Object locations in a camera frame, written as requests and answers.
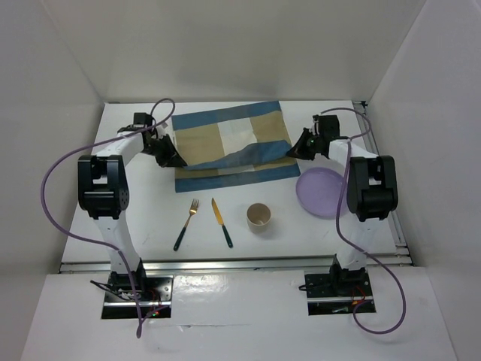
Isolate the purple plate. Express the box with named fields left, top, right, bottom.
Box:
left=295, top=167, right=343, bottom=220

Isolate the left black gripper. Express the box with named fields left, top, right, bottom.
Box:
left=141, top=134, right=186, bottom=168

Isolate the gold knife green handle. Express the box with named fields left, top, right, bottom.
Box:
left=211, top=199, right=234, bottom=248

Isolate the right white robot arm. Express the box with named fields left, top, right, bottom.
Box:
left=287, top=111, right=398, bottom=296

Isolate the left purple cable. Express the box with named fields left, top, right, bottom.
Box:
left=40, top=98, right=177, bottom=338

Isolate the aluminium frame rail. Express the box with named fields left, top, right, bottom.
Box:
left=60, top=101, right=412, bottom=273

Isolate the beige cup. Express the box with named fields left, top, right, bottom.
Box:
left=247, top=203, right=271, bottom=233

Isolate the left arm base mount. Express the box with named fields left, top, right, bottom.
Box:
left=89, top=273, right=174, bottom=320

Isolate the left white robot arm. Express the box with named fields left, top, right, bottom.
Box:
left=77, top=113, right=187, bottom=300

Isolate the gold fork green handle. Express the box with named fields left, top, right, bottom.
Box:
left=173, top=199, right=199, bottom=251

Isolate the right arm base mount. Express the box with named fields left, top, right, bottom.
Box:
left=298, top=274, right=377, bottom=316

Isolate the blue and tan placemat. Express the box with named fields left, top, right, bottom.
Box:
left=171, top=101, right=300, bottom=193

